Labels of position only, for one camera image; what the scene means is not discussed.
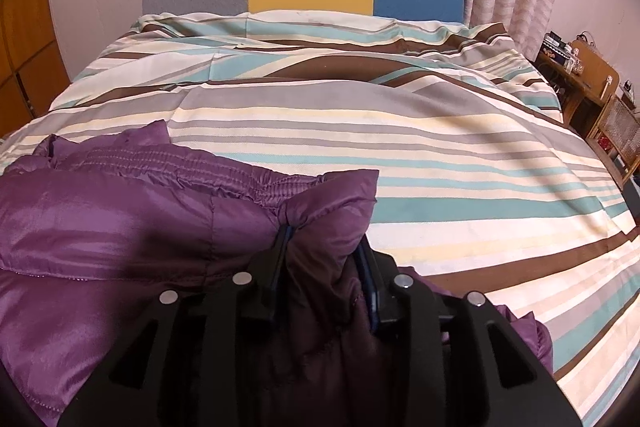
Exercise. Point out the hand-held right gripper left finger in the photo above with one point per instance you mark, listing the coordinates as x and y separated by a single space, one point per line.
272 279

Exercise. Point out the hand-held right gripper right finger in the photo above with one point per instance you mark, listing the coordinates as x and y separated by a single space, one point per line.
374 304

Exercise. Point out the purple puffer jacket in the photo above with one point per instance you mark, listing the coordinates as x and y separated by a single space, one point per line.
125 232

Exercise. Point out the striped duvet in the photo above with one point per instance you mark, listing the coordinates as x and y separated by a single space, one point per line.
400 132

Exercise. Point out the wooden side desk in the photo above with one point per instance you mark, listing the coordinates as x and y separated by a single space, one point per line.
570 89

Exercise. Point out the rattan shelf unit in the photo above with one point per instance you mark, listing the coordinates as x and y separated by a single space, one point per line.
620 132

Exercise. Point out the black box on desk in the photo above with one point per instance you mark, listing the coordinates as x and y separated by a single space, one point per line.
555 44

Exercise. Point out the wooden wardrobe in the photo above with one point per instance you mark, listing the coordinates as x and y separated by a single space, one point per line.
27 32

